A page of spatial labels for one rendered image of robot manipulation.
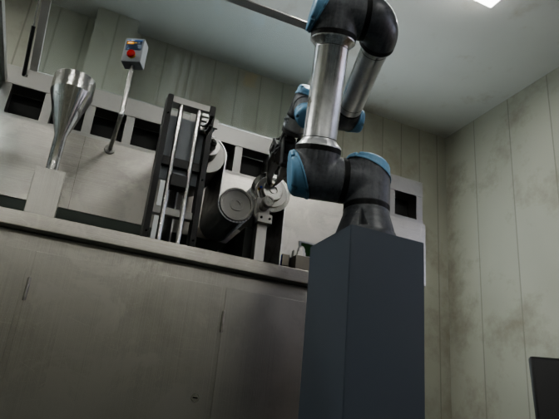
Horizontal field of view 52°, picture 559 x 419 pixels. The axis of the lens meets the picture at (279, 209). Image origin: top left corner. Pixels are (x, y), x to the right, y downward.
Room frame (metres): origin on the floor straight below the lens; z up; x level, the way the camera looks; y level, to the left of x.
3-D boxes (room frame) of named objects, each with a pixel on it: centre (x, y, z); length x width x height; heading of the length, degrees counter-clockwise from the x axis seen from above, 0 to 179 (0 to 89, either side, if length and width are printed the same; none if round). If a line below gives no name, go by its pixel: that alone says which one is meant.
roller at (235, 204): (1.93, 0.19, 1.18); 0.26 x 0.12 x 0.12; 21
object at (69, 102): (1.70, 0.75, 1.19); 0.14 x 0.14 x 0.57
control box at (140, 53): (1.68, 0.56, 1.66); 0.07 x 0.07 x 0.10; 86
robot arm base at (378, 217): (1.32, -0.22, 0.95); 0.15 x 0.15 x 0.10
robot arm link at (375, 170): (1.32, -0.21, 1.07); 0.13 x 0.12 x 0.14; 97
